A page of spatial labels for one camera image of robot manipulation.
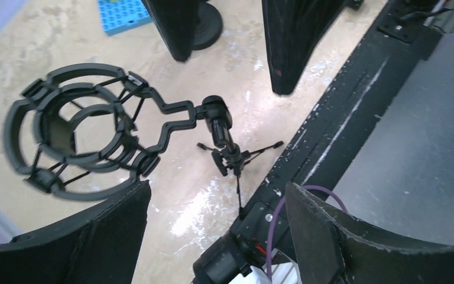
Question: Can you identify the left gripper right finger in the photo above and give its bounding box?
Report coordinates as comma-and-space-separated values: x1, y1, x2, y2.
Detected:
286, 182, 454, 283

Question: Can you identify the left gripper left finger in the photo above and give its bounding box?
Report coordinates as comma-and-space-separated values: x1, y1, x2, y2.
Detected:
0, 182, 151, 283

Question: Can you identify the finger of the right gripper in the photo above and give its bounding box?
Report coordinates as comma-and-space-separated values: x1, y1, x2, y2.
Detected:
262, 0, 346, 95
142, 0, 200, 62

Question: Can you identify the black tripod shock-mount stand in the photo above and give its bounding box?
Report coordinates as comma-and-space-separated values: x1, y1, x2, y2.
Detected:
2, 63, 262, 202

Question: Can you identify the blue studded baseplate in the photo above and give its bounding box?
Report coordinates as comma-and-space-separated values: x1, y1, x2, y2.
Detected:
98, 0, 152, 36

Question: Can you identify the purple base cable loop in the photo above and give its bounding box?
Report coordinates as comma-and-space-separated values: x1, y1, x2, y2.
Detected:
265, 185, 348, 282

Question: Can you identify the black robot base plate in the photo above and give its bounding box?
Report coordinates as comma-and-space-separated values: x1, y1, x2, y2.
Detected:
229, 1, 442, 264

